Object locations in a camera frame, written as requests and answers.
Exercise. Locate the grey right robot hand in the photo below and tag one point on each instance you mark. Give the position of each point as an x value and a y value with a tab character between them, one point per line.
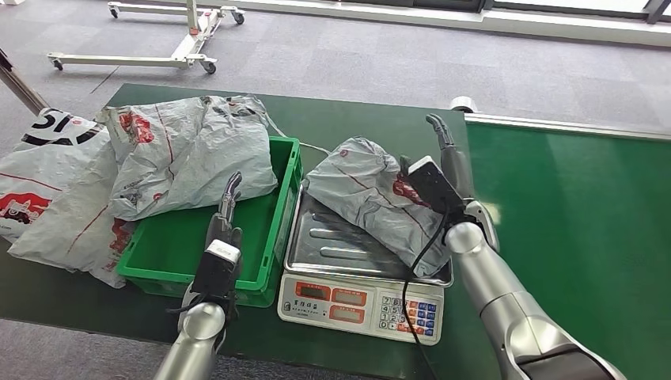
457	168

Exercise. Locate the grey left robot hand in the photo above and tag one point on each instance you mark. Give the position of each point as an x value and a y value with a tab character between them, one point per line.
223	228

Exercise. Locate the small grey mailer package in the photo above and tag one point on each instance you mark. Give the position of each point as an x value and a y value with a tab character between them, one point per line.
362	194

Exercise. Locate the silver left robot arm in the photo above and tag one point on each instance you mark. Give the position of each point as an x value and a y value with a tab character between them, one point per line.
196	341

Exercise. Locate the white conveyor roller end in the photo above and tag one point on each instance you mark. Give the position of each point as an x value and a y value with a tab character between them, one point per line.
464	104

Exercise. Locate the large grey mailer package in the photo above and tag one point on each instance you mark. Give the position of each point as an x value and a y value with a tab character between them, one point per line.
220	152

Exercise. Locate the green conveyor belt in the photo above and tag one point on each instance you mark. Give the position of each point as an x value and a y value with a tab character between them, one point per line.
576	225

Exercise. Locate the white mailer package black print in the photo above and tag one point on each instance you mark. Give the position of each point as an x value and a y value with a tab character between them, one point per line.
57	210

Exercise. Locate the green plastic crate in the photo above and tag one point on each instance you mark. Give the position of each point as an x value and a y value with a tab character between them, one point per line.
178	246

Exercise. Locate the electronic weighing scale steel tray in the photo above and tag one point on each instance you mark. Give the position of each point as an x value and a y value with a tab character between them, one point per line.
346	304

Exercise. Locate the metal tripod leg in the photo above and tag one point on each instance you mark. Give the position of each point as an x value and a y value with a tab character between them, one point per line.
21	86

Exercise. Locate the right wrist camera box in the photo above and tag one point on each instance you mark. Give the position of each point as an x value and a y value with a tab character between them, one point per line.
432	183

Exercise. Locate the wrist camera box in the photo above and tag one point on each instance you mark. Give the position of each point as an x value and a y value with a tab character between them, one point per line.
217	272
432	183

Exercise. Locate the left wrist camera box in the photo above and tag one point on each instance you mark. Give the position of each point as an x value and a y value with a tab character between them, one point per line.
217	272

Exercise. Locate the aluminium conveyor side rail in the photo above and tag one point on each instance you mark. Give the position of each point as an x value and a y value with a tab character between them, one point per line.
566	126

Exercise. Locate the black window frame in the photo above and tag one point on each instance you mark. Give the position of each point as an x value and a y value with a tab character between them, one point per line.
472	4

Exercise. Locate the white wheeled stand frame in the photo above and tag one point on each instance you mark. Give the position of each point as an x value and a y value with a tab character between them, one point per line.
194	42

